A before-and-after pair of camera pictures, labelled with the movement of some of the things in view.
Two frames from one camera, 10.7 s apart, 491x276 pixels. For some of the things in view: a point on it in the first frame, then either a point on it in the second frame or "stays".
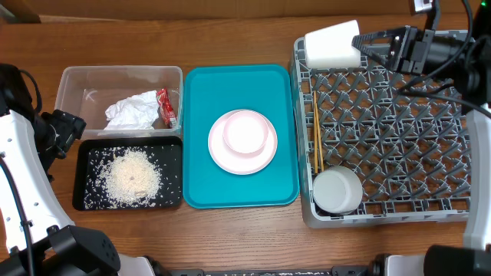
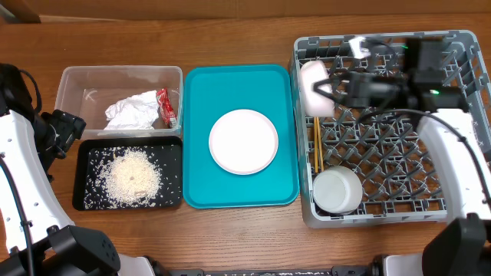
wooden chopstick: x=316 y=165 stays
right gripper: x=408 y=48 → x=360 y=80
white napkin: x=139 y=112 stays
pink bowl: x=245 y=132 → x=314 y=103
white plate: x=242 y=142 stays
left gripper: x=69 y=126 stays
